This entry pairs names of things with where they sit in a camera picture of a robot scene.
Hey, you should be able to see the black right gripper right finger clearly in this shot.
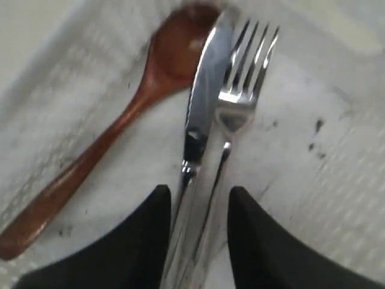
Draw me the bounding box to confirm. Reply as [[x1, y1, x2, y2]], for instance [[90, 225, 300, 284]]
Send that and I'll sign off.
[[227, 186, 384, 288]]

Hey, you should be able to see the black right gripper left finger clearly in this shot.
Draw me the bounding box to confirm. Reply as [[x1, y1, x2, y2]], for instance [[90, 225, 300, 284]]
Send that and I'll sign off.
[[14, 185, 171, 288]]

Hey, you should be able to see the white perforated plastic basket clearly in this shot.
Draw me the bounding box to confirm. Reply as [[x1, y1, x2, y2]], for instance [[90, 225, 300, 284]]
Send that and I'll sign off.
[[1, 1, 384, 288]]

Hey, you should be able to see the silver metal table knife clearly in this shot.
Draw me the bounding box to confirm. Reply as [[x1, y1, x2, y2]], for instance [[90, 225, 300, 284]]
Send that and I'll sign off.
[[160, 7, 239, 288]]

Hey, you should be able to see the silver metal fork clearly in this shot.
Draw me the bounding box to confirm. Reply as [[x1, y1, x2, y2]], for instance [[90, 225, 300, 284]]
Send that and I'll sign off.
[[175, 19, 280, 288]]

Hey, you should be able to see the brown wooden spoon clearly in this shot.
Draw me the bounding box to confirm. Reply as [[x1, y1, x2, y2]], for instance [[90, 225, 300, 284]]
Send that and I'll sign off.
[[1, 4, 220, 261]]

